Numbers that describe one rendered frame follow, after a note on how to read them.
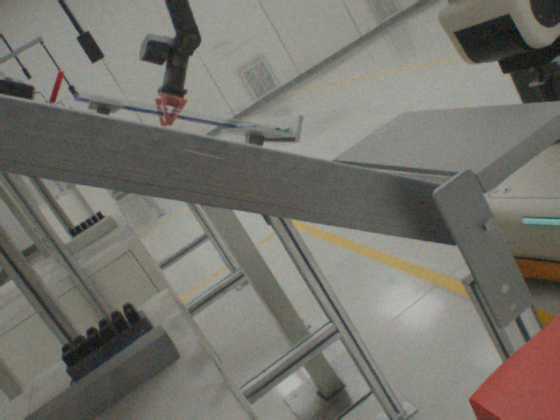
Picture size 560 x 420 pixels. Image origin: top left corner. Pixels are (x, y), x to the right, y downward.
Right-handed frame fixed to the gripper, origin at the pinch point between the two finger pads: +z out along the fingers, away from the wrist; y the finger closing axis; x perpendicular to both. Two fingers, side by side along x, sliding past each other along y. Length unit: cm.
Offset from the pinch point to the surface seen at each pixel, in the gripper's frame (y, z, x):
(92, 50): 65, -4, -22
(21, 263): 38, 35, -28
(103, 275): -38, 50, -7
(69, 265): -34, 47, -18
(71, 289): -38, 56, -16
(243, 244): 13.1, 27.8, 23.0
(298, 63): -697, -181, 274
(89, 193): -392, 45, -3
